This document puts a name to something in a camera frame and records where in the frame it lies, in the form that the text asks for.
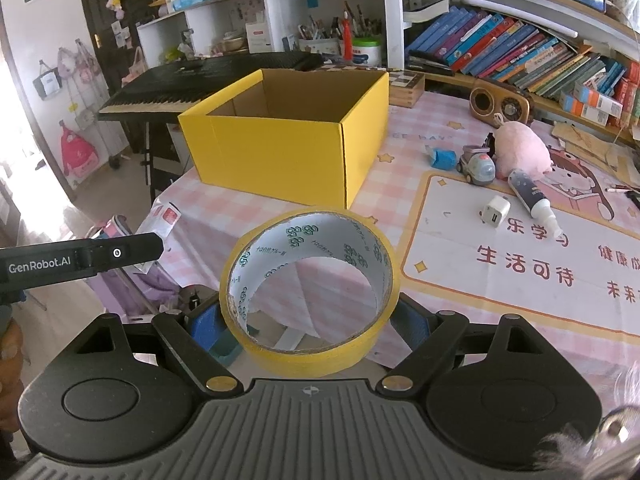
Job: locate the row of colourful books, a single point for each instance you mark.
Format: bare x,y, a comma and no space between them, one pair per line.
515,50

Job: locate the pink checkered desktop cloth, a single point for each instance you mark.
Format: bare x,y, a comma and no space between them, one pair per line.
400,170

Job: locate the blue wipes pack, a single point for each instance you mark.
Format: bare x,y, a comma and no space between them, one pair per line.
190,0

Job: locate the white jar green lid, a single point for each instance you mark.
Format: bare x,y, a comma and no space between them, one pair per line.
367,51

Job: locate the orange blue small box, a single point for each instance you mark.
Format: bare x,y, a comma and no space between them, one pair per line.
571,104
600,102

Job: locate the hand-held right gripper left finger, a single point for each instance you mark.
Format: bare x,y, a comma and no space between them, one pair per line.
206,324

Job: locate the white light bar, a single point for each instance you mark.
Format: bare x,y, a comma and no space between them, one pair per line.
520,16

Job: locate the red figurine bottle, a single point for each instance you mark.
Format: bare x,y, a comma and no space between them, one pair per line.
346,35

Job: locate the wooden chessboard box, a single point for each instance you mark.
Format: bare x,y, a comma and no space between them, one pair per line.
405,92

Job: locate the red white pen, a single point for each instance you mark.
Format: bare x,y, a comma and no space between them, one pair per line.
619,189

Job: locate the pink backpack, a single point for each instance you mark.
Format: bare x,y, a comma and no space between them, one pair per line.
77,152

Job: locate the grey toy car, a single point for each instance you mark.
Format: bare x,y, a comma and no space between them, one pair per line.
477,167

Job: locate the red white packet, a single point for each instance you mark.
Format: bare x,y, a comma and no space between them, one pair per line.
167,216

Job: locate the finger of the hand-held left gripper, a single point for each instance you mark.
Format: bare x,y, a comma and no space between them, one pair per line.
130,251

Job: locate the yellow cardboard box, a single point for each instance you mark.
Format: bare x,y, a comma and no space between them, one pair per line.
280,160

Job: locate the yellow tape roll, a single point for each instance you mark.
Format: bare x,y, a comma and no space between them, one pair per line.
305,360

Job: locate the white charger plug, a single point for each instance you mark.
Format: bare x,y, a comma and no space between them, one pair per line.
495,211

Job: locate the pen holder with pens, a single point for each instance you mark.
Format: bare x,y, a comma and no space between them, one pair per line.
315,42

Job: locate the brown paper envelopes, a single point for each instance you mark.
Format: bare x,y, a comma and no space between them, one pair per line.
585,147

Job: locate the thick book with white pages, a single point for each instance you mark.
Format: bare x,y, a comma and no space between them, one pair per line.
425,10

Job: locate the blue tissue packet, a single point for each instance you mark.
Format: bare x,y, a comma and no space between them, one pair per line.
442,158

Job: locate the white shelf unit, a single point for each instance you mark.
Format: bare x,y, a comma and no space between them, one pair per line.
392,10

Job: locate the pink plush toy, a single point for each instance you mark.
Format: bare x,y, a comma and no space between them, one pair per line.
520,152

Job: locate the black keyboard stand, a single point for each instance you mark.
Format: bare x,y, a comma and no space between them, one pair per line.
162,160

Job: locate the grey fluffy cloth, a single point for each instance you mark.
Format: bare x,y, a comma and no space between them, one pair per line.
575,452

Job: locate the black electronic keyboard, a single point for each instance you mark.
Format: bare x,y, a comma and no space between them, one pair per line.
160,85

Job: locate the brown retro radio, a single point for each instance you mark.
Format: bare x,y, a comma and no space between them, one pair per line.
500,102

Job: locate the curved wooden bookshelf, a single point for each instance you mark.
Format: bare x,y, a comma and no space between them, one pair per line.
575,110

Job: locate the purple cloth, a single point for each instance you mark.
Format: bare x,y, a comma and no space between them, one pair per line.
130,285

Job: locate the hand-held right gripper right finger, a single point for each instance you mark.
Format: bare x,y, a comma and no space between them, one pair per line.
416,324

